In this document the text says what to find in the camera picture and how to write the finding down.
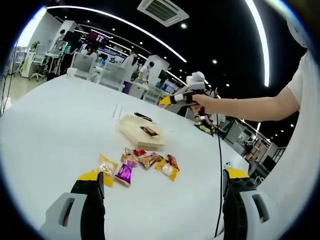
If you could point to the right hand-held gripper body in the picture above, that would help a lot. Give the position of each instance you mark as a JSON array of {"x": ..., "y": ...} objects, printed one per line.
[{"x": 197, "y": 81}]

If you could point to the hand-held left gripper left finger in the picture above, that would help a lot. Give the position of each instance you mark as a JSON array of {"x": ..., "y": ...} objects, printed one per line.
[{"x": 92, "y": 200}]

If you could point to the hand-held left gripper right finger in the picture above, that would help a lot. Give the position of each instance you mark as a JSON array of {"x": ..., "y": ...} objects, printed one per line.
[{"x": 235, "y": 207}]

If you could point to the yellow clear snack packet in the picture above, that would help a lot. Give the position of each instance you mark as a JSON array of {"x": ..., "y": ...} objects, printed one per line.
[{"x": 107, "y": 170}]

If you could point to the purple snack packet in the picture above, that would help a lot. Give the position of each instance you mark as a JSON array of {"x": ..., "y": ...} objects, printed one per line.
[{"x": 125, "y": 173}]

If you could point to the dark red chocolate bar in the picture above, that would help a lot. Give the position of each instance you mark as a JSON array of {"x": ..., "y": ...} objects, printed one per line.
[{"x": 149, "y": 131}]

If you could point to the small gold candy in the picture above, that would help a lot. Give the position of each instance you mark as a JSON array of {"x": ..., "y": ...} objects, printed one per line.
[{"x": 128, "y": 158}]

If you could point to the cream hexagonal container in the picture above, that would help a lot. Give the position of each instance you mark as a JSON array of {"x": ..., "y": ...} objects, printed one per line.
[{"x": 130, "y": 127}]

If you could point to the small silver candy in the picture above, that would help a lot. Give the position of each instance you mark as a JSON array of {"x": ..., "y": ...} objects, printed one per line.
[{"x": 128, "y": 151}]

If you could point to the red orange snack packet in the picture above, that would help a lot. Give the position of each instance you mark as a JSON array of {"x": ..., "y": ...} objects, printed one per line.
[{"x": 173, "y": 160}]

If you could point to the small red candy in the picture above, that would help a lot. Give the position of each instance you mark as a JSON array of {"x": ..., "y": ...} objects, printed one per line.
[{"x": 139, "y": 152}]

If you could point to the brown gold snack packet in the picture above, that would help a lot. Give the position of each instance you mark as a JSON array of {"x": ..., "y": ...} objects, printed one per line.
[{"x": 150, "y": 161}]

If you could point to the yellow white snack packet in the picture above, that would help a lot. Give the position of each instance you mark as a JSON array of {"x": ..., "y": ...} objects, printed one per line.
[{"x": 168, "y": 171}]

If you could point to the person's right hand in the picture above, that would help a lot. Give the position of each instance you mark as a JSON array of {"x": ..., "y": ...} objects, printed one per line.
[{"x": 208, "y": 105}]

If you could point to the white mesh office chair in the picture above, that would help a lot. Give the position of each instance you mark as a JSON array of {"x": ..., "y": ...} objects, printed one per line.
[
  {"x": 83, "y": 63},
  {"x": 37, "y": 57},
  {"x": 151, "y": 95},
  {"x": 113, "y": 73}
]

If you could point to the yellow cloth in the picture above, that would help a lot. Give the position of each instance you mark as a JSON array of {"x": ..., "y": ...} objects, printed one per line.
[{"x": 205, "y": 129}]

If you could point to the black oblong device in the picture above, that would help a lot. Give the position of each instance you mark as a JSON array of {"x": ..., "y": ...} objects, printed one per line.
[{"x": 142, "y": 115}]

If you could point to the white smartphone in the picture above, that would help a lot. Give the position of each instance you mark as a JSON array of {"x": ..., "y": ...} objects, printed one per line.
[{"x": 229, "y": 164}]

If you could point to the potted green plant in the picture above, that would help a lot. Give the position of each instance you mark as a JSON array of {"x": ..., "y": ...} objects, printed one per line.
[{"x": 135, "y": 76}]

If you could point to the long ceiling light strip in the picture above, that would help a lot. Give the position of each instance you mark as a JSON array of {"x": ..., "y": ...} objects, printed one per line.
[
  {"x": 265, "y": 62},
  {"x": 65, "y": 7}
]

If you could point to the ceiling air conditioner vent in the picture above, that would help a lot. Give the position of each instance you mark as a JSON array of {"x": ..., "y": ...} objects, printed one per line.
[{"x": 162, "y": 11}]

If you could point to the person's white shirt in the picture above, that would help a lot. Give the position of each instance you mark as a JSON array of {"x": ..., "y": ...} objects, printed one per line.
[{"x": 300, "y": 150}]

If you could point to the white worn device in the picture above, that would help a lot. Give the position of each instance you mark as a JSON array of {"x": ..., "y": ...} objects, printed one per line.
[{"x": 298, "y": 35}]

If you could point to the white paper cup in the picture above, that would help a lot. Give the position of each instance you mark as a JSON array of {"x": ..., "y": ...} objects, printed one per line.
[{"x": 70, "y": 73}]

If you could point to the dark wall display screen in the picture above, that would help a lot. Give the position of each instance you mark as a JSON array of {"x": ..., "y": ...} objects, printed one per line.
[{"x": 98, "y": 37}]

